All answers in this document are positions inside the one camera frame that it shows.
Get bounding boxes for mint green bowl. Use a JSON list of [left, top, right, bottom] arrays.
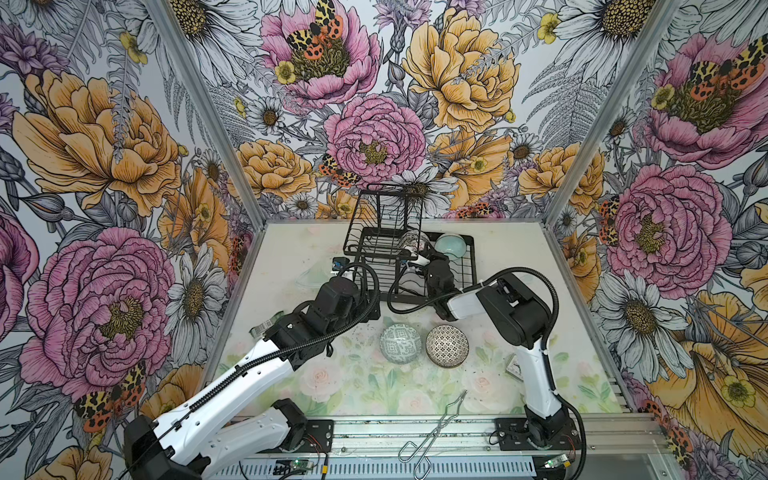
[[434, 233, 467, 260]]

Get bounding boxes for white lattice pattern bowl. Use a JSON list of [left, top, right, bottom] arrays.
[[398, 230, 430, 255]]

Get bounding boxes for brown dotted pattern bowl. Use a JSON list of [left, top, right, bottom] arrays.
[[426, 325, 470, 369]]

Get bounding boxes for grey green pattern bowl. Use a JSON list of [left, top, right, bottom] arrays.
[[379, 324, 423, 365]]

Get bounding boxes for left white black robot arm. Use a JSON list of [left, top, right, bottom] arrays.
[[121, 262, 380, 479]]

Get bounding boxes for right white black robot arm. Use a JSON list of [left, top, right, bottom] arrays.
[[386, 250, 588, 479]]

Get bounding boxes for green snack packet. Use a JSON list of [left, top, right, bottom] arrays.
[[249, 310, 285, 340]]

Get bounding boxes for left green circuit board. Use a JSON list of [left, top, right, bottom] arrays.
[[272, 459, 318, 479]]

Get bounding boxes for green circuit board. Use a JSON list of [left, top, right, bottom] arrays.
[[543, 453, 571, 469], [272, 459, 318, 479]]

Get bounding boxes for right green circuit board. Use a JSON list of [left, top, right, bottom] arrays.
[[543, 453, 571, 469]]

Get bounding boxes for black wire dish rack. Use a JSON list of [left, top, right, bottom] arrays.
[[343, 184, 477, 305]]

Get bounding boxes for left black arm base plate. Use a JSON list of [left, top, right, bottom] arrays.
[[283, 419, 335, 454]]

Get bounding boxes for metal wire tongs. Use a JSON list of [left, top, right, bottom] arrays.
[[398, 390, 467, 480]]

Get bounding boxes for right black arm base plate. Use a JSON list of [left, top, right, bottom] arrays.
[[488, 417, 582, 452]]

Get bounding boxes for aluminium front rail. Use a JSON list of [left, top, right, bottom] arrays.
[[152, 413, 679, 480]]

